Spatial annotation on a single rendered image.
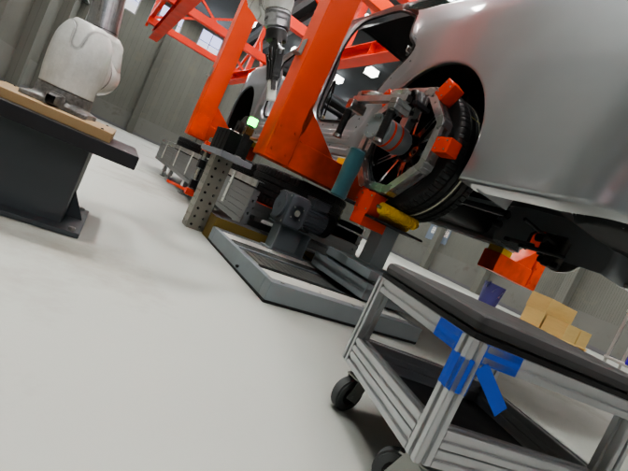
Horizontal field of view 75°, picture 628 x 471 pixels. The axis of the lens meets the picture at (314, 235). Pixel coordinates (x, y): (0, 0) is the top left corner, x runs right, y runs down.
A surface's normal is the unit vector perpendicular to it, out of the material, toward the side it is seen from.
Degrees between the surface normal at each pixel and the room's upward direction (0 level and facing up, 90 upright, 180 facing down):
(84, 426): 0
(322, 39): 90
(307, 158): 90
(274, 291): 90
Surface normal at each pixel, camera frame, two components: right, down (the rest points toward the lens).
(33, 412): 0.41, -0.91
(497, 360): 0.24, 0.17
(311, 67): 0.47, 0.27
